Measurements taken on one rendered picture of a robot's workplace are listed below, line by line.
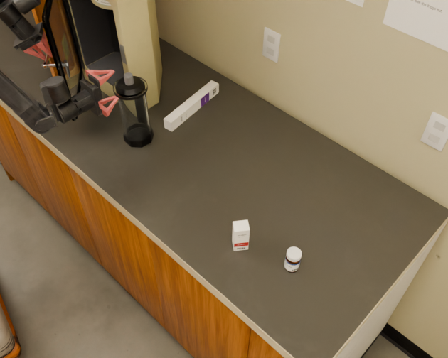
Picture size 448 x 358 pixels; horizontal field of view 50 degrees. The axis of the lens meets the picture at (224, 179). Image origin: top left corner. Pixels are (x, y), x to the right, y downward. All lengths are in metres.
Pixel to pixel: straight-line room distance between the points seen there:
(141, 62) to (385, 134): 0.84
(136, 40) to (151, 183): 0.47
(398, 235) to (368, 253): 0.12
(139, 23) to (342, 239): 0.92
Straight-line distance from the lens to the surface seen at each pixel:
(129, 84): 1.56
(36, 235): 2.75
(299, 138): 1.73
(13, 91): 1.41
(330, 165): 1.66
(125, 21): 1.60
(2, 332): 2.21
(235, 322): 1.49
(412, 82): 1.50
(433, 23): 1.41
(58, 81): 1.43
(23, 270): 2.65
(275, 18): 1.71
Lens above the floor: 2.12
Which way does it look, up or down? 49 degrees down
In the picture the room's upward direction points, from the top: 1 degrees clockwise
